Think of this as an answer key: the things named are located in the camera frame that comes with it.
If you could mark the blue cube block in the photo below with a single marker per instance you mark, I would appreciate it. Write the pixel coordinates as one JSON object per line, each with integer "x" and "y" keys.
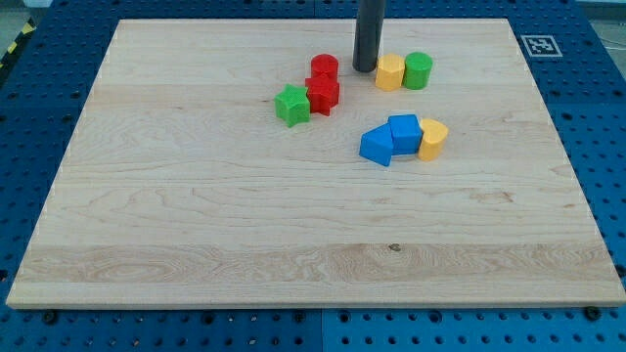
{"x": 406, "y": 133}

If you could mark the yellow hexagon block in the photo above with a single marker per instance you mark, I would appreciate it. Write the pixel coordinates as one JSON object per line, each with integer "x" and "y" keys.
{"x": 390, "y": 72}

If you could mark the blue triangle block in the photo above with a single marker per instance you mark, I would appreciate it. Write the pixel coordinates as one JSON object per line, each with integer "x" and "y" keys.
{"x": 377, "y": 146}

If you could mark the green star block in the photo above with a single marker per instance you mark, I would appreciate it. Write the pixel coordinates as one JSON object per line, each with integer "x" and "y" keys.
{"x": 292, "y": 105}

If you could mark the red star block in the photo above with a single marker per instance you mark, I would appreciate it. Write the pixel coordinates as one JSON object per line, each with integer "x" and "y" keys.
{"x": 322, "y": 93}

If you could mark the light wooden board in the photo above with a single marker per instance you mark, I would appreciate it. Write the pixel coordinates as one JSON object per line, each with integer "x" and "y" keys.
{"x": 182, "y": 189}

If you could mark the red cylinder block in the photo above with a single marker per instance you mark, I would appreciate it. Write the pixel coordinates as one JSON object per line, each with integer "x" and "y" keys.
{"x": 324, "y": 64}

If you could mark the yellow half-round block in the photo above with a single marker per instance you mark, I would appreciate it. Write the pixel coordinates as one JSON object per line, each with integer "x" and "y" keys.
{"x": 435, "y": 134}

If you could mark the green cylinder block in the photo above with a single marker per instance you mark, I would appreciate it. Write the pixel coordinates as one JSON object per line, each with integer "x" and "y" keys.
{"x": 418, "y": 66}

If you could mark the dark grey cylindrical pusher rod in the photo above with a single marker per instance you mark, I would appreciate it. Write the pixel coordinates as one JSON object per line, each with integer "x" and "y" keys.
{"x": 368, "y": 27}

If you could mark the white fiducial marker tag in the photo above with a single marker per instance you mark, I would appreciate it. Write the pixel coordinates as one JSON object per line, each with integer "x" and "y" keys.
{"x": 541, "y": 46}

